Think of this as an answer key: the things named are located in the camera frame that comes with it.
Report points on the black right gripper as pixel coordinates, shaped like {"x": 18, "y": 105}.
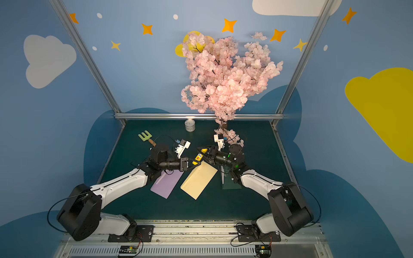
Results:
{"x": 211, "y": 155}

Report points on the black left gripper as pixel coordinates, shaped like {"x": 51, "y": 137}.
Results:
{"x": 184, "y": 164}

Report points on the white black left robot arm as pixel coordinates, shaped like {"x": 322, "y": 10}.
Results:
{"x": 81, "y": 215}

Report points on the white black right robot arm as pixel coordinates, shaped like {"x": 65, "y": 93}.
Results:
{"x": 290, "y": 211}

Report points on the cream yellow envelope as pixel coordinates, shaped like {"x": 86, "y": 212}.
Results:
{"x": 198, "y": 179}

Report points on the dark green envelope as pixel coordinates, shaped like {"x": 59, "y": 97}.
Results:
{"x": 228, "y": 183}

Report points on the purple envelope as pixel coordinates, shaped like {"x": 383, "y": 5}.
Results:
{"x": 165, "y": 184}

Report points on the silver tin can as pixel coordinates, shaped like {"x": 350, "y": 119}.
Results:
{"x": 190, "y": 125}

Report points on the pink cherry blossom tree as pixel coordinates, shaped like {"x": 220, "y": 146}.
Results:
{"x": 221, "y": 81}

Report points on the left green circuit board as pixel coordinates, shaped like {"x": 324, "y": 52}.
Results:
{"x": 129, "y": 250}

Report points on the green circuit board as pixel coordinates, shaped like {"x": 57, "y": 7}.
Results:
{"x": 129, "y": 250}
{"x": 263, "y": 251}

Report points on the right green circuit board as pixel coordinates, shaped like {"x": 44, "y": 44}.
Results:
{"x": 263, "y": 251}

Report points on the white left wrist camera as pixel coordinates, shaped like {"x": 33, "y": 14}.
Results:
{"x": 181, "y": 146}

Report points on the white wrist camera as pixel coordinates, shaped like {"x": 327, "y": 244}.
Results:
{"x": 220, "y": 139}
{"x": 181, "y": 146}

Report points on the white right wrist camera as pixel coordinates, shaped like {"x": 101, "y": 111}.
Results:
{"x": 220, "y": 139}

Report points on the yellow-green garden fork wooden handle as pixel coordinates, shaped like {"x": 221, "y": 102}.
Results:
{"x": 146, "y": 136}

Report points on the aluminium front mounting rail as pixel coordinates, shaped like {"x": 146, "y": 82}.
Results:
{"x": 199, "y": 239}

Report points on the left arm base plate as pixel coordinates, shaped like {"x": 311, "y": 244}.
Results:
{"x": 134, "y": 234}

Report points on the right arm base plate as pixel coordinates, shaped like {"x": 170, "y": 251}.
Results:
{"x": 250, "y": 233}

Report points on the right aluminium frame post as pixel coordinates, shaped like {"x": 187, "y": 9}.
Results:
{"x": 306, "y": 54}

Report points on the aluminium frame post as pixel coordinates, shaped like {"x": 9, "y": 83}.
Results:
{"x": 69, "y": 25}
{"x": 306, "y": 54}

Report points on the left aluminium frame post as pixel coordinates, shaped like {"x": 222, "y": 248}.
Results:
{"x": 69, "y": 25}

